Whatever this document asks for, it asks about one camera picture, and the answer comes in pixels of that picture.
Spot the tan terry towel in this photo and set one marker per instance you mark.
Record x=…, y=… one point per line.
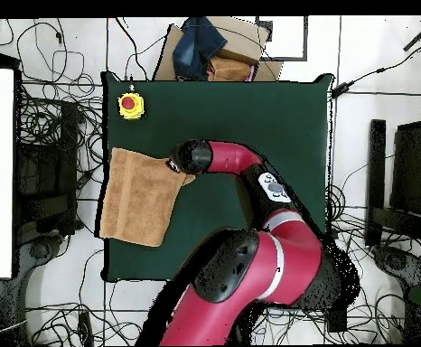
x=138, y=202

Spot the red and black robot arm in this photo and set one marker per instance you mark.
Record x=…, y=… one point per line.
x=268, y=264

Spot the long black flat bar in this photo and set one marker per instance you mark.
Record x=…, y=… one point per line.
x=376, y=180

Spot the yellow emergency stop button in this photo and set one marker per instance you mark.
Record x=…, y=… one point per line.
x=131, y=105

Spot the dark green tablecloth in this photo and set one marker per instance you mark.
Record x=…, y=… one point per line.
x=232, y=108

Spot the light brown folded cloth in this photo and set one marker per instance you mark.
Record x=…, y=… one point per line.
x=228, y=70

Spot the blue denim jeans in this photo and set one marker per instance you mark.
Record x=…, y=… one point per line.
x=196, y=47

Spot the pink cloth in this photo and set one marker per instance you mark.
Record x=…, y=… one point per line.
x=253, y=74

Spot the brown cardboard box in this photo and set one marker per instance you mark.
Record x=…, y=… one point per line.
x=239, y=39

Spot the black round foot knob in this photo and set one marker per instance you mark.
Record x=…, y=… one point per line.
x=396, y=261
x=39, y=249

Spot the grey stand base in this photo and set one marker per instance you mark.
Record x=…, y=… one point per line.
x=33, y=267

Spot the black power adapter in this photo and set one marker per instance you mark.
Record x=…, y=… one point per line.
x=341, y=90

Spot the black power strip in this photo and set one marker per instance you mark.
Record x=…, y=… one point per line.
x=337, y=321

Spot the dark stand base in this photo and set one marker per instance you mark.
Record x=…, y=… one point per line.
x=409, y=271

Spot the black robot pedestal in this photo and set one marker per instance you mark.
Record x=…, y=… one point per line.
x=245, y=327

